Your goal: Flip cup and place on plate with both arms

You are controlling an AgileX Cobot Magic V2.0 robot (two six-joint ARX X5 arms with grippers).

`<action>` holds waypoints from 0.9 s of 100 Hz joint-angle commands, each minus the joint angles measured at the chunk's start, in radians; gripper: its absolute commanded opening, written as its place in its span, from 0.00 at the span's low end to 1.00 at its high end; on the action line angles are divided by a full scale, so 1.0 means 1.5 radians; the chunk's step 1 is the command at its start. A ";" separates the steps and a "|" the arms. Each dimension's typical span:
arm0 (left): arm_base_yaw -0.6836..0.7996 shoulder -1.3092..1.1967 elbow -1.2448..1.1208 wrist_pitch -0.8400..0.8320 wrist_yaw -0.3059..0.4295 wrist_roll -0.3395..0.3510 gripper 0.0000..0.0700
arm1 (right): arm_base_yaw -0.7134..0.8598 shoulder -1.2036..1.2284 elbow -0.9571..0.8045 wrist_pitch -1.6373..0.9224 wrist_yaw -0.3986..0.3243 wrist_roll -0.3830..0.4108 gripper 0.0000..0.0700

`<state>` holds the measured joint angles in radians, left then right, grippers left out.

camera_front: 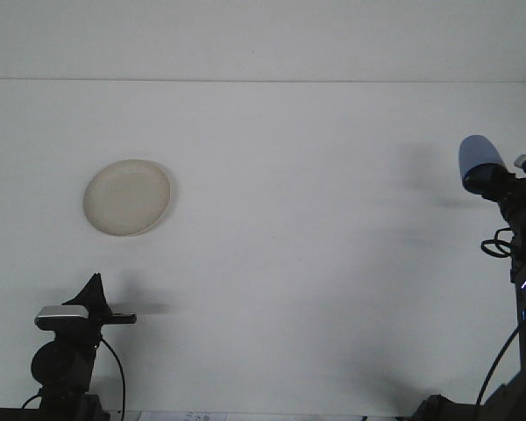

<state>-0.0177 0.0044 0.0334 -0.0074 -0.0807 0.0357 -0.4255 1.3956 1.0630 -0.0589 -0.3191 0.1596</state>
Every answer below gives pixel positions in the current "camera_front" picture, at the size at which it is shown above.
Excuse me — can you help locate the pale blue cup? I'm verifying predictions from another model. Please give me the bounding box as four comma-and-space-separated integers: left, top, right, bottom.
458, 134, 507, 179

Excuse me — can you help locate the pale round plate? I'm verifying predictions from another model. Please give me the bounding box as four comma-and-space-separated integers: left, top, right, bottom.
82, 158, 173, 238

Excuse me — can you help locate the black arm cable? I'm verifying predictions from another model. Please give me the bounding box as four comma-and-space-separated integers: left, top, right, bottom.
96, 336, 127, 417
475, 226, 522, 409

